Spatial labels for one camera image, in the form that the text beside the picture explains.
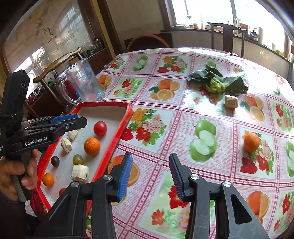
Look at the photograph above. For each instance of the person's left hand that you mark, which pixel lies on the person's left hand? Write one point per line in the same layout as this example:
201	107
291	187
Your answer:
9	172

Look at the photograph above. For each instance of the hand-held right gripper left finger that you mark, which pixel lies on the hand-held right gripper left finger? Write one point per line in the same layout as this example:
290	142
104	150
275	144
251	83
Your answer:
125	177

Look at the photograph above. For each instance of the orange mandarin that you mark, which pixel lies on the orange mandarin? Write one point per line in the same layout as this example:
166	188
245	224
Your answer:
48	179
92	146
251	142

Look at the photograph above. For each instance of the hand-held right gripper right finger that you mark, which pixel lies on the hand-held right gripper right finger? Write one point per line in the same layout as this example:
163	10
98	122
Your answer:
175	177

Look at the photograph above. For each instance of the glass door cabinet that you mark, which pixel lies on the glass door cabinet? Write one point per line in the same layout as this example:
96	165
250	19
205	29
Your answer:
46	34

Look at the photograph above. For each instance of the wooden chair with curved rail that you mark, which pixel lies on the wooden chair with curved rail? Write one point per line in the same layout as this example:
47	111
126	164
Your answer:
57	66

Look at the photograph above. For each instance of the white jar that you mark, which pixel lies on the white jar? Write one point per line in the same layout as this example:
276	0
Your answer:
261	34

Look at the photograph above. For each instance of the dark red thermos bottle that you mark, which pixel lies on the dark red thermos bottle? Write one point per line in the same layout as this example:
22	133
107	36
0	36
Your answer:
69	88

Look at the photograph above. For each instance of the round back wooden chair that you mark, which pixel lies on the round back wooden chair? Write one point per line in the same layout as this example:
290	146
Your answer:
147	41

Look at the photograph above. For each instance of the red rimmed white tray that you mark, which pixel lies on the red rimmed white tray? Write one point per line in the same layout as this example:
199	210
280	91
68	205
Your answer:
91	115

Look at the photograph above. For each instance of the white spray bottle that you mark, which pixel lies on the white spray bottle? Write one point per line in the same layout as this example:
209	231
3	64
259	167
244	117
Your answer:
238	24

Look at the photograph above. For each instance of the small red tomato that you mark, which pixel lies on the small red tomato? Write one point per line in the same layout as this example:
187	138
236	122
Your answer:
62	191

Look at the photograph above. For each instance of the dark purple plum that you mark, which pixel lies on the dark purple plum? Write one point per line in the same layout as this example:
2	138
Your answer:
55	160

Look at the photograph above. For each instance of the dark wooden chair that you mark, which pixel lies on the dark wooden chair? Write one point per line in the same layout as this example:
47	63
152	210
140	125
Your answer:
226	34

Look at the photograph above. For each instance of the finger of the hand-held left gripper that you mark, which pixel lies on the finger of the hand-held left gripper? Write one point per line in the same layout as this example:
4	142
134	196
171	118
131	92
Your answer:
73	125
64	118

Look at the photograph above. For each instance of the large beige sugarcane chunk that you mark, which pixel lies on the large beige sugarcane chunk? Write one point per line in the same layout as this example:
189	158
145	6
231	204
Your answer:
80	173

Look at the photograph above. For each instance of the fruit print tablecloth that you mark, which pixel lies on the fruit print tablecloth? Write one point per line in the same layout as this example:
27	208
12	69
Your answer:
183	119

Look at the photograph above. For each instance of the green leafy vegetable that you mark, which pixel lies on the green leafy vegetable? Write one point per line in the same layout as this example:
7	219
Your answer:
216	82

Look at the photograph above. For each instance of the clear glass pitcher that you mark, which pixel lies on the clear glass pitcher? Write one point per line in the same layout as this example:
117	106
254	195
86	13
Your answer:
82	80

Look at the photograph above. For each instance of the dark kettle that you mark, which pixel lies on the dark kettle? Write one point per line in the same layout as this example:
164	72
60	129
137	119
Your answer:
253	34

